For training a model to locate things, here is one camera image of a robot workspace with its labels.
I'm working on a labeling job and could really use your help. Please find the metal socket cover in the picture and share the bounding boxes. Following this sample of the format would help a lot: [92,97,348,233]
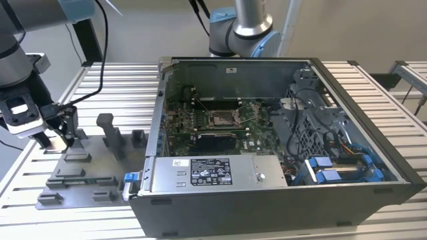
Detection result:
[210,109,242,120]

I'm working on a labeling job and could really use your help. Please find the blue case latch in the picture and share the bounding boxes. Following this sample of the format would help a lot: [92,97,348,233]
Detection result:
[122,171,139,201]

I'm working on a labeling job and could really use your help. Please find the CPU socket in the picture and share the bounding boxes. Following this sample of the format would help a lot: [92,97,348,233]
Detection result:
[208,109,242,129]

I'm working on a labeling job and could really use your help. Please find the black floor cable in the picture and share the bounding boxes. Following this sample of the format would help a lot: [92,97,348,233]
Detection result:
[0,139,24,151]

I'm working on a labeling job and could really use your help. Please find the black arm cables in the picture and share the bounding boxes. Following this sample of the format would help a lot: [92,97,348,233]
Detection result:
[187,0,212,39]

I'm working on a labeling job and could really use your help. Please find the black open PC case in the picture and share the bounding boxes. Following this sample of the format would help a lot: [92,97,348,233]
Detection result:
[128,56,427,238]

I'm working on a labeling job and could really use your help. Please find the black box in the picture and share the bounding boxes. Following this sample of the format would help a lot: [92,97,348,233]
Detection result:
[367,72,402,91]

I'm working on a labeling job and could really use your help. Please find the black camera cable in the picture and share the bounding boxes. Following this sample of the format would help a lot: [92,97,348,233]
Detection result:
[61,0,110,108]

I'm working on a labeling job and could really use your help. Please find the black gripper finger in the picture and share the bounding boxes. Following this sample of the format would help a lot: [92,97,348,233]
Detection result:
[57,106,80,148]
[32,117,61,149]

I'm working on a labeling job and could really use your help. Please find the grey metal drive cage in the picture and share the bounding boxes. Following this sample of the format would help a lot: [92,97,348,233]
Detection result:
[268,69,399,186]

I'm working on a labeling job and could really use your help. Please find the orange yellow wires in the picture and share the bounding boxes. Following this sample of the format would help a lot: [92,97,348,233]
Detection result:
[343,143,362,156]

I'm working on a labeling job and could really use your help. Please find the green motherboard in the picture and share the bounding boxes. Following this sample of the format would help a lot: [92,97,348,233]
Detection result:
[163,97,288,158]

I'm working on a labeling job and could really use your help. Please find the grey parts rack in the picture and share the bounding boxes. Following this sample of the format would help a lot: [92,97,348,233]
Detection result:
[35,113,151,211]

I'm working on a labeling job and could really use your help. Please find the black vertical post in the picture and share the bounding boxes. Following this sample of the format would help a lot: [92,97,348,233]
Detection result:
[71,18,104,67]

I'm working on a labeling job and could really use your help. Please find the silver power supply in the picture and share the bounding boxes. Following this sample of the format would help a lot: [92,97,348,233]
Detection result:
[146,154,290,195]

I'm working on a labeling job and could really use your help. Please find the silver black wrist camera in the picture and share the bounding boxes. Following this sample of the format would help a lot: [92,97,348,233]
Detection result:
[0,95,47,140]

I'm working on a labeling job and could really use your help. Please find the blue disk carrier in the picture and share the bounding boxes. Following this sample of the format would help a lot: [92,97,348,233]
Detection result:
[304,154,372,168]
[314,166,386,185]

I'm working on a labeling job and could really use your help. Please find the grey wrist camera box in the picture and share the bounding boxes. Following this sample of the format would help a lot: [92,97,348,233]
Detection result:
[25,52,52,74]

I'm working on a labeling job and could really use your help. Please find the black RAM slot row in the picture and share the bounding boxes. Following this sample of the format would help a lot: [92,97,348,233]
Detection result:
[194,97,243,105]
[194,126,251,134]

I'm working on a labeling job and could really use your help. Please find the aluminium slat side table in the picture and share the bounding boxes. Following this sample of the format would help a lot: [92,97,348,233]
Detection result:
[388,59,427,116]

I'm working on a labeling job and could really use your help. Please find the black heatsink block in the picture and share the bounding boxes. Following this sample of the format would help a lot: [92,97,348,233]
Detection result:
[182,85,198,111]

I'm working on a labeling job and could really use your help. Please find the black power supply label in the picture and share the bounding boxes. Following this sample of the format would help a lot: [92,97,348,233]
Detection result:
[188,157,232,186]

